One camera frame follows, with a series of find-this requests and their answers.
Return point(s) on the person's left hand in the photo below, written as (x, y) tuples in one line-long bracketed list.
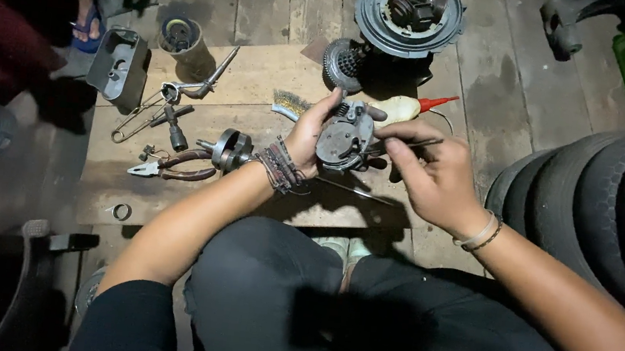
[(304, 137)]

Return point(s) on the person's right hand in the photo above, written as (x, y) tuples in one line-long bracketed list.
[(442, 180)]

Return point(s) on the thin metal pick tool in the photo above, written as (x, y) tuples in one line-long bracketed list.
[(429, 143)]

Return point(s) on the round grey metal clutch assembly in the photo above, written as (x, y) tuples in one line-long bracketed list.
[(344, 138)]

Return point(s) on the thin metal rod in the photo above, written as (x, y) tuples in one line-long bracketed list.
[(354, 190)]

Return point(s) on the metal crankshaft piece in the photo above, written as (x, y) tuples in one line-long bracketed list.
[(231, 149)]

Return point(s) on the oil bottle with red nozzle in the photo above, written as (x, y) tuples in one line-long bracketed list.
[(403, 108)]

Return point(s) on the toothed metal clutch gear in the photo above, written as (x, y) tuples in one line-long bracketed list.
[(340, 62)]

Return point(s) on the small brown cardboard piece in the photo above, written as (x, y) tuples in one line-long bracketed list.
[(315, 50)]

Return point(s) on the bent metal pipe wrench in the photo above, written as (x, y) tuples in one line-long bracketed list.
[(206, 83)]

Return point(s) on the black engine casing part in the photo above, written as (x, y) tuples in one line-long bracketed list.
[(399, 68)]

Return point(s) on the person's pale sandals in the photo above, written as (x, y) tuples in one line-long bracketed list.
[(339, 249)]

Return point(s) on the black socket wrench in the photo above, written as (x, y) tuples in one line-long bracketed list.
[(177, 126)]

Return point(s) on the cylindrical can with black cap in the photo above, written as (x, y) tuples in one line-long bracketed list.
[(184, 43)]

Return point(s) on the round engine stator plate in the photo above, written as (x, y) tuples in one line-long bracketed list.
[(408, 14)]

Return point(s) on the thin metal tongs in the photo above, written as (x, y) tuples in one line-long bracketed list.
[(138, 116)]

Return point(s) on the wooden board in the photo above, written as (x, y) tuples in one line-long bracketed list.
[(131, 191)]

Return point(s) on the person's black trousers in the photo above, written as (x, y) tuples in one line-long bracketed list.
[(274, 322)]

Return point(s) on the blue sandal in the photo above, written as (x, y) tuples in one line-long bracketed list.
[(89, 43)]

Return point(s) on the black plastic chair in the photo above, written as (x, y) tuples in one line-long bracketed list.
[(28, 285)]

